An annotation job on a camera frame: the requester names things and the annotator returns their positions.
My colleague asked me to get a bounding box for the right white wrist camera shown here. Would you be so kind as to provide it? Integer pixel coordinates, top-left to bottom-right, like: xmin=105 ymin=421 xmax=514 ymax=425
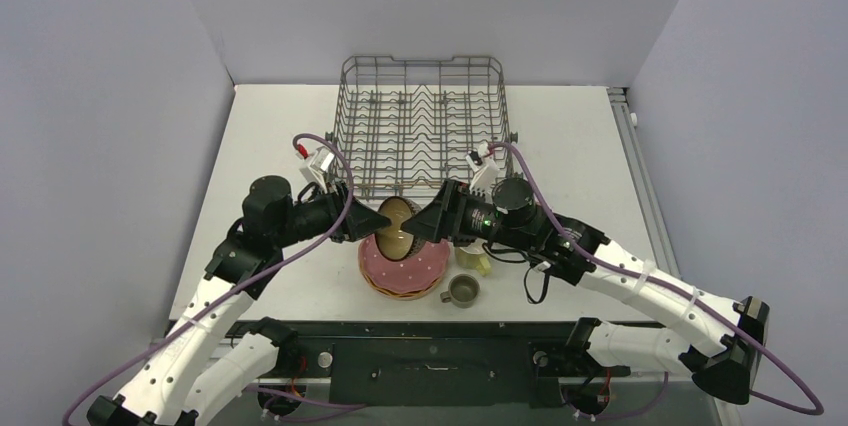
xmin=465 ymin=142 xmax=500 ymax=193

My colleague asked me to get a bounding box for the yellow plate under pink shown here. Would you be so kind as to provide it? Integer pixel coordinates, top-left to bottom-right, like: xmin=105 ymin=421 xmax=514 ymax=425
xmin=363 ymin=274 xmax=443 ymax=301

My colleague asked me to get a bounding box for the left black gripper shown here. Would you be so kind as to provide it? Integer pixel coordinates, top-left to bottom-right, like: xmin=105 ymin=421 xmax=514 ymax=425
xmin=273 ymin=180 xmax=390 ymax=249

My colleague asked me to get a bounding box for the dark brown glazed bowl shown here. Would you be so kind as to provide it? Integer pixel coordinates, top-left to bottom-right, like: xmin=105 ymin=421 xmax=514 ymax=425
xmin=375 ymin=196 xmax=424 ymax=261

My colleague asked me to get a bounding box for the yellow green mug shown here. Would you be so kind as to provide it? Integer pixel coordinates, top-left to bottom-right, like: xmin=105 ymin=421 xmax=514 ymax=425
xmin=454 ymin=243 xmax=492 ymax=277

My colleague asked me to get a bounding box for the pink polka dot plate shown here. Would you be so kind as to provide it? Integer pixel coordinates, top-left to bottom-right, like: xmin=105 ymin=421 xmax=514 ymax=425
xmin=358 ymin=236 xmax=451 ymax=293

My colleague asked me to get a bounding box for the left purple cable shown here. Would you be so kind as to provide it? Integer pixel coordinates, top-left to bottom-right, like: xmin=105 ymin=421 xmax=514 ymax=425
xmin=62 ymin=134 xmax=356 ymax=426

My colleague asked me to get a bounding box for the small grey cup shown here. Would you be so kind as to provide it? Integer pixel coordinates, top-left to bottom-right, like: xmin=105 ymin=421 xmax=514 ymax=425
xmin=439 ymin=274 xmax=480 ymax=308

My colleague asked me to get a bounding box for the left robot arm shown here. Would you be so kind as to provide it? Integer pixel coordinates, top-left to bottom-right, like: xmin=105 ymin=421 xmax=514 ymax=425
xmin=86 ymin=176 xmax=390 ymax=425

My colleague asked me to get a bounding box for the grey wire dish rack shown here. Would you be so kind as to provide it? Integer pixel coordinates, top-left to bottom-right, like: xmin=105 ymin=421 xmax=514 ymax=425
xmin=325 ymin=55 xmax=518 ymax=204

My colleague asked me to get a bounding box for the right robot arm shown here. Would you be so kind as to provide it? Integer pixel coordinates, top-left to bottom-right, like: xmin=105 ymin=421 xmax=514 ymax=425
xmin=401 ymin=177 xmax=770 ymax=405

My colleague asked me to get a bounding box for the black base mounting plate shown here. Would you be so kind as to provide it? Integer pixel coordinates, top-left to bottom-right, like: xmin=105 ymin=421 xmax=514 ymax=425
xmin=260 ymin=321 xmax=630 ymax=408

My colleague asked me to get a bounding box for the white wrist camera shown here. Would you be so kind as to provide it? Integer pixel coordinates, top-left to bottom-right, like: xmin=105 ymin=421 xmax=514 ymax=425
xmin=465 ymin=142 xmax=500 ymax=193
xmin=299 ymin=146 xmax=335 ymax=193

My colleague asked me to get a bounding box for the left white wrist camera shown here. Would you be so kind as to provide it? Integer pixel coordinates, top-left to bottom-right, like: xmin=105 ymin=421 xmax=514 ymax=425
xmin=299 ymin=146 xmax=335 ymax=193

